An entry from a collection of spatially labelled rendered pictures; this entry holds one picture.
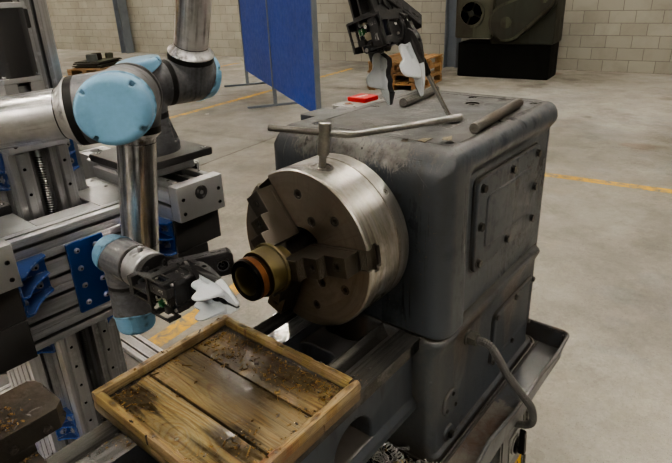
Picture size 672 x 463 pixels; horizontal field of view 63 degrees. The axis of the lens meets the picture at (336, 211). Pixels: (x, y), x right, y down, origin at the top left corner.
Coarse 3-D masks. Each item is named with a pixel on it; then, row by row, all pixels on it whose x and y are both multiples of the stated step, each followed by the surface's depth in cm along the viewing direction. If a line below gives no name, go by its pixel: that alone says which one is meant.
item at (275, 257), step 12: (252, 252) 94; (264, 252) 94; (276, 252) 94; (288, 252) 97; (240, 264) 92; (252, 264) 91; (264, 264) 92; (276, 264) 93; (288, 264) 94; (240, 276) 95; (252, 276) 97; (264, 276) 91; (276, 276) 92; (288, 276) 94; (240, 288) 95; (252, 288) 95; (264, 288) 91; (276, 288) 93; (252, 300) 93
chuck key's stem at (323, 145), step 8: (320, 120) 96; (328, 120) 96; (320, 128) 95; (328, 128) 95; (320, 136) 96; (328, 136) 96; (320, 144) 96; (328, 144) 97; (320, 152) 97; (328, 152) 97; (320, 160) 98; (320, 168) 99
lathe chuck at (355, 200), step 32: (288, 192) 100; (320, 192) 95; (352, 192) 95; (320, 224) 98; (352, 224) 93; (384, 224) 96; (384, 256) 96; (320, 288) 103; (352, 288) 98; (384, 288) 101; (320, 320) 106
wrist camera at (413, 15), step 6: (390, 0) 93; (396, 0) 94; (402, 0) 95; (396, 6) 94; (402, 6) 95; (408, 6) 97; (408, 12) 96; (414, 12) 98; (408, 18) 97; (414, 18) 98; (420, 18) 100; (414, 24) 99; (420, 24) 99
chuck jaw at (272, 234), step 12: (264, 192) 101; (276, 192) 103; (252, 204) 102; (264, 204) 100; (276, 204) 101; (264, 216) 98; (276, 216) 100; (288, 216) 102; (264, 228) 99; (276, 228) 99; (288, 228) 101; (300, 228) 102; (252, 240) 99; (264, 240) 96; (276, 240) 98
